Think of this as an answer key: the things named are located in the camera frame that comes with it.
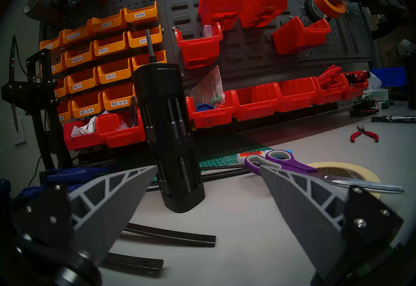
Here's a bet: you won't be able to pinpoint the yellow bin M2.5-5 label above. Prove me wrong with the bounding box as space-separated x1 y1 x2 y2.
102 83 136 112

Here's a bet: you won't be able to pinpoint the red handled needle-nose pliers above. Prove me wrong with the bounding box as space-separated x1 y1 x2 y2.
350 125 380 143

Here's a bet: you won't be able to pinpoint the yellow bin M3-8 label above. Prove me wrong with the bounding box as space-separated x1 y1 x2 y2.
97 58 134 85

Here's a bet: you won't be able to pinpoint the black tape roll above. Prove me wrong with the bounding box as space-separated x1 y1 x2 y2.
304 0 323 23

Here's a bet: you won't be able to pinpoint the folded paper manual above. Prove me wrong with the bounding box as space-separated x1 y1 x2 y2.
189 66 225 108

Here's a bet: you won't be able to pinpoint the red bin with clear box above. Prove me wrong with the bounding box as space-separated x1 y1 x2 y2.
174 23 224 70

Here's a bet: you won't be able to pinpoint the yellow bin M3X8 BAD label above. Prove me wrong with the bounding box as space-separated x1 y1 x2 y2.
62 20 97 45

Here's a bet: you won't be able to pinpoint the grey duct tape roll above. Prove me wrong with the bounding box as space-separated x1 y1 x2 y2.
24 0 60 22

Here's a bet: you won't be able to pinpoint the red bin with plastic bags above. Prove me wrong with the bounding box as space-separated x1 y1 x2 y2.
95 110 146 149

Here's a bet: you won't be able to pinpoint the black battery holder with wires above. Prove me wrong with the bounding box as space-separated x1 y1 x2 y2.
349 99 380 118

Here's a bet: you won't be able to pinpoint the blue plastic bin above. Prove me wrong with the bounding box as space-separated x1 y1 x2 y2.
369 67 407 87

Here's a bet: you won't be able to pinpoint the yellow bin M3-4 label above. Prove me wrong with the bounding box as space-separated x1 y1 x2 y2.
127 25 163 49

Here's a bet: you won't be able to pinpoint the red black marker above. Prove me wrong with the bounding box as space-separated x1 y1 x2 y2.
344 71 371 84

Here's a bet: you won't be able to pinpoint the black screwdriver bit holder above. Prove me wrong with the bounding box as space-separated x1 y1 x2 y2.
132 30 206 213

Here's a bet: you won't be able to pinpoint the yellow bin M2.5-6 label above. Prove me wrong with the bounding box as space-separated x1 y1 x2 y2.
71 90 105 120

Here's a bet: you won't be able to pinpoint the black permanent marker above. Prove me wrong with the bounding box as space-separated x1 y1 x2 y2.
371 115 416 124

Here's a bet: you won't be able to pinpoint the white wall switch plate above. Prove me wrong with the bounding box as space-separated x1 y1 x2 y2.
13 118 27 145

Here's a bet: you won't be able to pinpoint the yellow bin M3X6 label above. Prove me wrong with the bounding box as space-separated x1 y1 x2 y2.
123 1 159 25

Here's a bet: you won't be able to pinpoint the yellow bin M4X4X6 label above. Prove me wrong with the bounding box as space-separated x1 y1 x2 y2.
64 43 97 69

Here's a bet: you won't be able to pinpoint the empty red hanging bin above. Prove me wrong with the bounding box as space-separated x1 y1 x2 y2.
198 0 247 31

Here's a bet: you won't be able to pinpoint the white glue tube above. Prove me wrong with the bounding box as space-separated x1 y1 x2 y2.
237 150 273 162

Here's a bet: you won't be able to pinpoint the yellow parts bin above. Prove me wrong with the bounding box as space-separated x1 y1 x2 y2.
41 51 68 76
57 98 74 124
54 75 70 99

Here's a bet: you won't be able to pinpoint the yellow bin M3-12 label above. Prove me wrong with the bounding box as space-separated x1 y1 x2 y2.
67 67 100 94

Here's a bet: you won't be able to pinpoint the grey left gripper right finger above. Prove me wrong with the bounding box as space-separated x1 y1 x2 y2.
259 165 404 281

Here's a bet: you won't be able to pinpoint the red bin with crumpled paper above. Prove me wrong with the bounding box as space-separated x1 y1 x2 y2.
63 119 104 151

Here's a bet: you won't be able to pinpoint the purple handled scissors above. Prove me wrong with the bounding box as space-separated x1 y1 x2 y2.
244 150 405 195

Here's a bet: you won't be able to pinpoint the blue bar clamp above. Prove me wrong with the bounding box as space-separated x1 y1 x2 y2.
13 183 78 199
39 167 114 185

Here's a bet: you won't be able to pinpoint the yellow bin M4-6 label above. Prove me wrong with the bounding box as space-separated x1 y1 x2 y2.
93 32 130 57

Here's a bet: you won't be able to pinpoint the white tissue sheet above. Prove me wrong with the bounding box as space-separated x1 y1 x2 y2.
366 72 382 90

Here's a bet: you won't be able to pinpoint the red bin with paper manual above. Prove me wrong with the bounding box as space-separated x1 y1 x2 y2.
185 90 238 129

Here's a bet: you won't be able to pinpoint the Kimtech tissue box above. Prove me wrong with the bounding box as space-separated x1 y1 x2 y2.
362 89 389 108

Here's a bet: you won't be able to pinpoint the red handled pliers bundle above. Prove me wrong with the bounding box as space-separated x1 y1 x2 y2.
315 65 346 90

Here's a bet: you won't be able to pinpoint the beige masking tape roll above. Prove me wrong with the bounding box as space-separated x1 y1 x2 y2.
307 162 381 199

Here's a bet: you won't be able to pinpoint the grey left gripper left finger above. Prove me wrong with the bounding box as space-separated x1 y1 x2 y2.
11 165 159 265

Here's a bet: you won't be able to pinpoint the green cutting mat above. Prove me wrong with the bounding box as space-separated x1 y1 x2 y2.
151 134 273 183

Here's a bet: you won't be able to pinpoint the red bin with markers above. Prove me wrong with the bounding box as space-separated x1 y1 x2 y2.
340 71 369 100

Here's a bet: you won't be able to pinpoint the red bin with red pliers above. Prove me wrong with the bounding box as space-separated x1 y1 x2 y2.
310 72 350 105

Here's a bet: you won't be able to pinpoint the yellow bin M3-6 label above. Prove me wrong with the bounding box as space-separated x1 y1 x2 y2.
132 50 167 73

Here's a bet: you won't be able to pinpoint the orange tape roll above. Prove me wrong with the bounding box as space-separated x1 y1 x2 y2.
312 0 348 19

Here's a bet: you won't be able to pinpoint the dark louvered panel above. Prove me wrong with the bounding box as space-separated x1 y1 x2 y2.
159 0 293 86

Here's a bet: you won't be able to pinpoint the small blue clamp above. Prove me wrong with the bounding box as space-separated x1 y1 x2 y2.
0 178 12 203

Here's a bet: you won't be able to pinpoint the black metal bar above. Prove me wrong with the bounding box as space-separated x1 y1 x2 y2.
101 252 164 272
122 223 216 248

